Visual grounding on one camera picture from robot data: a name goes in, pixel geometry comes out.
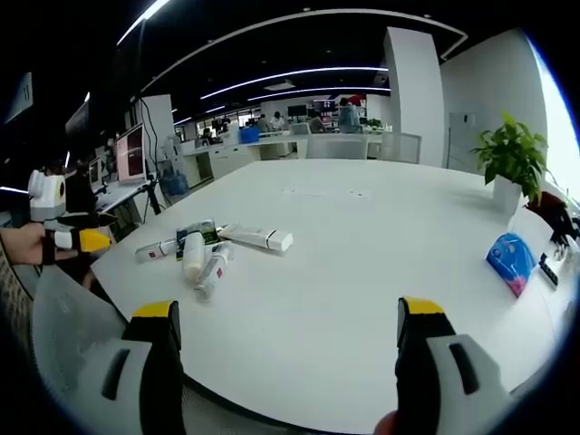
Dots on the green potted plant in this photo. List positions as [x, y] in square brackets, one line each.
[514, 158]

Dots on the blue plastic bin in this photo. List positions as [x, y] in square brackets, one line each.
[248, 135]

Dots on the grey mesh chair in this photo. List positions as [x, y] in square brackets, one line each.
[72, 326]

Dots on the long white skincare tube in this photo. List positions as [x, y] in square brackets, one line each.
[256, 236]

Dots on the clear red-label skincare bottle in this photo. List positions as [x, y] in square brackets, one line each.
[215, 269]

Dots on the cream skincare bottle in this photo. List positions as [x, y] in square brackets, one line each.
[192, 258]

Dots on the silver white tube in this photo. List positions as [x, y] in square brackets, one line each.
[154, 252]

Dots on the computer monitor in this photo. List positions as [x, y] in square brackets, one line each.
[131, 154]

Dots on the green black skincare packet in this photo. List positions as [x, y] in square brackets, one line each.
[199, 233]

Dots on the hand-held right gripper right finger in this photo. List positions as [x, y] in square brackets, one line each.
[453, 362]

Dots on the white office chair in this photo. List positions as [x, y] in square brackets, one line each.
[337, 146]

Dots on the blue water jugs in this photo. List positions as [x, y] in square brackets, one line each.
[174, 185]

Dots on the dark red object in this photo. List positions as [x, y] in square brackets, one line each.
[555, 213]

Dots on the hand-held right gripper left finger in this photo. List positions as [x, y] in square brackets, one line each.
[136, 362]

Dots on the person's left hand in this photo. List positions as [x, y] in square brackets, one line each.
[25, 247]

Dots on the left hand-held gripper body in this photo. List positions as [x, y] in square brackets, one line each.
[47, 192]

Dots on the person's right hand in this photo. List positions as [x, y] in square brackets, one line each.
[388, 424]

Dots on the blue tissue packet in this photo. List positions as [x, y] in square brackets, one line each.
[511, 263]

